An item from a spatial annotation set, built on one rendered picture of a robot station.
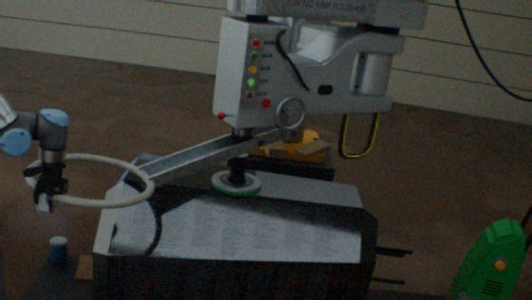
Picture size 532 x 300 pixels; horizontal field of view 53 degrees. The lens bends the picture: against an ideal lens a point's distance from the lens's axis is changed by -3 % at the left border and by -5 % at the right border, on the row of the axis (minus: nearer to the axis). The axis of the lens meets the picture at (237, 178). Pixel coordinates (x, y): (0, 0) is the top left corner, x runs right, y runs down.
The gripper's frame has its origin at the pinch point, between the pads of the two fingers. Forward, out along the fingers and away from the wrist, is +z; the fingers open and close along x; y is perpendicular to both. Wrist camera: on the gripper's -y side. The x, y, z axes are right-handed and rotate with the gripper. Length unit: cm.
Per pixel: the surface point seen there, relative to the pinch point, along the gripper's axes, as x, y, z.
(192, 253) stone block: 49, 34, 21
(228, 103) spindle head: 67, 29, -39
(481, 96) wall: 748, 72, 8
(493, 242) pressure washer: 186, 143, 21
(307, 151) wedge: 157, 34, -3
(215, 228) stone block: 60, 37, 12
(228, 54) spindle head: 68, 24, -58
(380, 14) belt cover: 115, 68, -84
